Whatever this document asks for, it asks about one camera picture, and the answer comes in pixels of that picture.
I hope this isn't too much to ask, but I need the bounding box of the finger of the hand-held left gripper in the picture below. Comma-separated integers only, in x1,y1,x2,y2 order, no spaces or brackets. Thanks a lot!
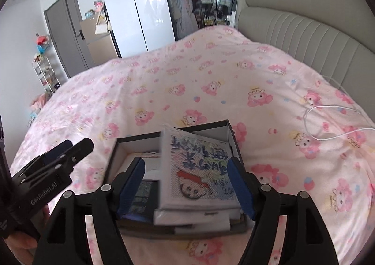
19,140,74,178
22,138,95,184

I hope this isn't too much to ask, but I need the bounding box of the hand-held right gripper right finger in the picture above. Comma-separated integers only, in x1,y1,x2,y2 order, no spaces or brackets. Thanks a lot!
228,157,337,265

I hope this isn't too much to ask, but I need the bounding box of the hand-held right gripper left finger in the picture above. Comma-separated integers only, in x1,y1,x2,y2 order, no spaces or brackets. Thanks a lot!
34,157,146,265

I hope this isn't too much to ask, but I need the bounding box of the white pixel-art picture box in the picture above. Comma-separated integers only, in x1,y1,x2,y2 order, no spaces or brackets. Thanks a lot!
158,124,242,213

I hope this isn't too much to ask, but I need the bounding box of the black cardboard box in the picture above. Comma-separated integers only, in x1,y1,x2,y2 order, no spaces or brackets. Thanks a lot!
102,119,255,236

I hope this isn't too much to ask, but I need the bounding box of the person's left hand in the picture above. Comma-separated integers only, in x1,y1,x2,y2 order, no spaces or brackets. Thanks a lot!
4,203,52,261

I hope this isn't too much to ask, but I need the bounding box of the dark patterned booklet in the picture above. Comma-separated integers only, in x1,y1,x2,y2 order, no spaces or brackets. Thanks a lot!
121,180,161,223

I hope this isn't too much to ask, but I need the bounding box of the white flat packet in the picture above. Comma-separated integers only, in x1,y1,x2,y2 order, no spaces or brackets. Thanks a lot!
121,152,161,180

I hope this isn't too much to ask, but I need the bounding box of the white flat box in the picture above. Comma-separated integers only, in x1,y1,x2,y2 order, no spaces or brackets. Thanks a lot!
154,208,239,226

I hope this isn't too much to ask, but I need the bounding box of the beige refrigerator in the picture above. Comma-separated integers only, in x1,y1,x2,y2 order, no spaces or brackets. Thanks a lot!
80,15,121,68

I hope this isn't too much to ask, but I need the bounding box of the red plush toy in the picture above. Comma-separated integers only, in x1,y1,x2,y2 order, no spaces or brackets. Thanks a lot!
35,34,50,53

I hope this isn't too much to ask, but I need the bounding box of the pink printed blanket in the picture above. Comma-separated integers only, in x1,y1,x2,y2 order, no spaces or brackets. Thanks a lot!
10,25,375,265

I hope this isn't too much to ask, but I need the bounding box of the grey door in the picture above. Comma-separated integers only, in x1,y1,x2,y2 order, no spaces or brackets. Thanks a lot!
44,0,94,78

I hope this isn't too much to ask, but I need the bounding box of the white tote bag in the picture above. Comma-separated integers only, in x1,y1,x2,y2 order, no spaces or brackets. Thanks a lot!
94,9,109,34

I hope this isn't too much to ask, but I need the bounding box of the white glossy wardrobe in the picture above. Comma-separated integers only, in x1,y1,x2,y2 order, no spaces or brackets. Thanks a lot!
97,0,176,57

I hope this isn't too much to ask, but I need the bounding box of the grey padded headboard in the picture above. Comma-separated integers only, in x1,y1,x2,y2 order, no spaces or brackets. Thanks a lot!
236,0,375,125

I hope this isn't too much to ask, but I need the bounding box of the glass door display cabinet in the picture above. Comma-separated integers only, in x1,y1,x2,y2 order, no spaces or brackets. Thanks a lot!
160,0,244,41

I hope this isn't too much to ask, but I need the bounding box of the white wire rack shelf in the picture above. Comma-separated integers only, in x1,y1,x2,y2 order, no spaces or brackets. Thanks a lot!
32,45,62,96

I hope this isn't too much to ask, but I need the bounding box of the white charging cable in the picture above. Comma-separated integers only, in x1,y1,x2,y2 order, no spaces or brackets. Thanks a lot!
303,78,375,141

